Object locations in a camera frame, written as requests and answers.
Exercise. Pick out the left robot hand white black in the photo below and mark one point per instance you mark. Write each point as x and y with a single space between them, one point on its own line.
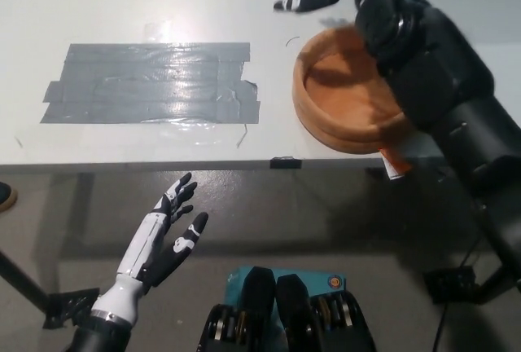
142 246

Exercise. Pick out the black robot torso silver ribs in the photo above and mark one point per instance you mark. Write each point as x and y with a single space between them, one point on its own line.
293 319

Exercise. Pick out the teal box on robot torso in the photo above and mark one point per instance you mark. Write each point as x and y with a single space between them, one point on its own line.
313 276

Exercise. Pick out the orange plush round plate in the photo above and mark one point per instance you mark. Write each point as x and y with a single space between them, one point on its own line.
325 124

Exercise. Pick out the dark shoe with tan sole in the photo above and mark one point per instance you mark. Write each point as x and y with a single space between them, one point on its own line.
6 199

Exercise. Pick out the small black tape piece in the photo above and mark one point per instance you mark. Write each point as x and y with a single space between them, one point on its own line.
285 163

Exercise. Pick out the grey duct tape patch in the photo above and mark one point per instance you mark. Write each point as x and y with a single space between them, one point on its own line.
154 83

